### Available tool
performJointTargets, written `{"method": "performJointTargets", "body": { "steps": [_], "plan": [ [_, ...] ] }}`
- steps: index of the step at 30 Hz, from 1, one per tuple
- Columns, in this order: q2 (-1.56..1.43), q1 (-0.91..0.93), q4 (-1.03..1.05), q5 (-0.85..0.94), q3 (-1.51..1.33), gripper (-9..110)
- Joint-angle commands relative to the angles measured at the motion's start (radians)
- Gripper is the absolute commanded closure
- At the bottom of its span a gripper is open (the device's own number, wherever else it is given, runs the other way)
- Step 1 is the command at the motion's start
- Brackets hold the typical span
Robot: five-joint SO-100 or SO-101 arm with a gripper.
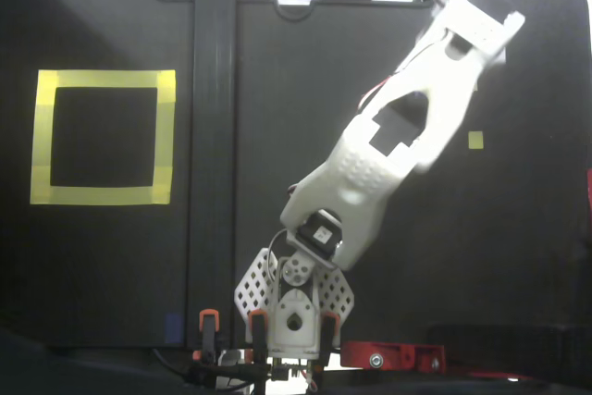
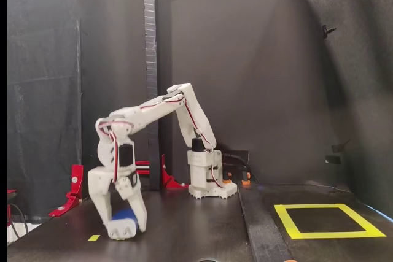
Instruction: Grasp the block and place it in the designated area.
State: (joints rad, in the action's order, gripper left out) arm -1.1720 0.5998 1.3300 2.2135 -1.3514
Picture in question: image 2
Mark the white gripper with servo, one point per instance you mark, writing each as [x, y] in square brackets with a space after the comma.
[99, 182]

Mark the blue white USB charger block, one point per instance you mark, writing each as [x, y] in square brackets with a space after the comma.
[122, 214]

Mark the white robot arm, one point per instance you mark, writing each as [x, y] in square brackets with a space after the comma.
[196, 114]

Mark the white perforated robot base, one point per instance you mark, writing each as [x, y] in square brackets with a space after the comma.
[227, 193]

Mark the small yellow tape marker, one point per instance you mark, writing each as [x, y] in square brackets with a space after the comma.
[94, 237]

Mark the red screw clamp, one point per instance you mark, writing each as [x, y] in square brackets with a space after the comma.
[143, 164]

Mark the red clamp part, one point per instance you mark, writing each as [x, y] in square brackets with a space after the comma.
[11, 191]

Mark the orange black base clamp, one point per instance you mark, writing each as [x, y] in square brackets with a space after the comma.
[227, 181]

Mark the orange black table clamp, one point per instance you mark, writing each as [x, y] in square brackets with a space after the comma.
[245, 180]

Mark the black mesh curtain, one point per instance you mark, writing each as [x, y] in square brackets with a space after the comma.
[43, 90]

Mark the black flat divider strip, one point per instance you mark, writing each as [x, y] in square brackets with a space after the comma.
[261, 234]

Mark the orange black spring clamp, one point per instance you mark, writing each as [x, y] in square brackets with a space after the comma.
[290, 260]

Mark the yellow tape square outline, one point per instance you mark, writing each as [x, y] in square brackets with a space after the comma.
[307, 235]

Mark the black cloth backdrop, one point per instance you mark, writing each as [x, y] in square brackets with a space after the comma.
[276, 75]

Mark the black tape patch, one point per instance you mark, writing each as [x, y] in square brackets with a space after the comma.
[333, 159]

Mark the small black clip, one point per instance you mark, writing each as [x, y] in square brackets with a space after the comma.
[328, 30]

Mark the red angle bracket with bolts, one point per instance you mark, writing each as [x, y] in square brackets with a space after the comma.
[76, 182]

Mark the black vertical post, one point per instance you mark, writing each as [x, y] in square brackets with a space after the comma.
[152, 29]

